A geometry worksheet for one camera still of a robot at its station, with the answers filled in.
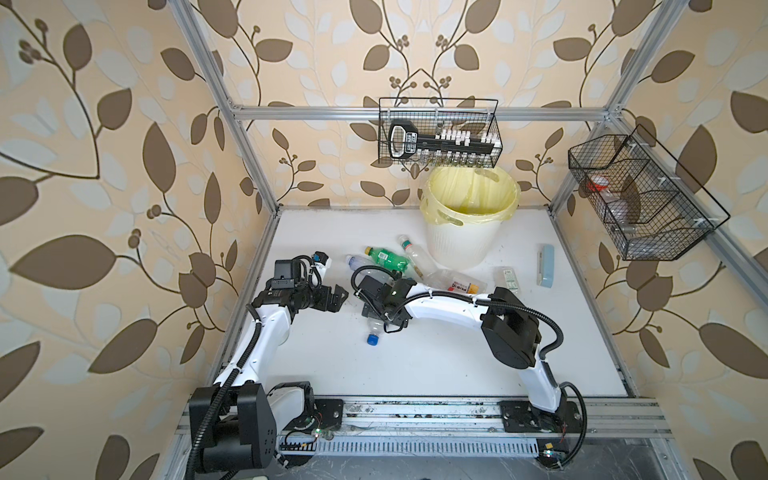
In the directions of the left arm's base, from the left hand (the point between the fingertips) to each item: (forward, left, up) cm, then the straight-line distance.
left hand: (331, 287), depth 84 cm
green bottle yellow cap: (+15, -15, -7) cm, 23 cm away
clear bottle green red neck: (+15, -28, -11) cm, 34 cm away
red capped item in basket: (+23, -73, +21) cm, 79 cm away
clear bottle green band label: (+9, -53, -6) cm, 54 cm away
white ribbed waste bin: (+19, -40, -4) cm, 45 cm away
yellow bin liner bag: (+37, -43, +3) cm, 57 cm away
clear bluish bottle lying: (+16, -4, -11) cm, 20 cm away
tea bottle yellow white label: (+8, -37, -8) cm, 39 cm away
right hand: (-4, -13, -9) cm, 16 cm away
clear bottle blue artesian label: (-7, -12, -11) cm, 18 cm away
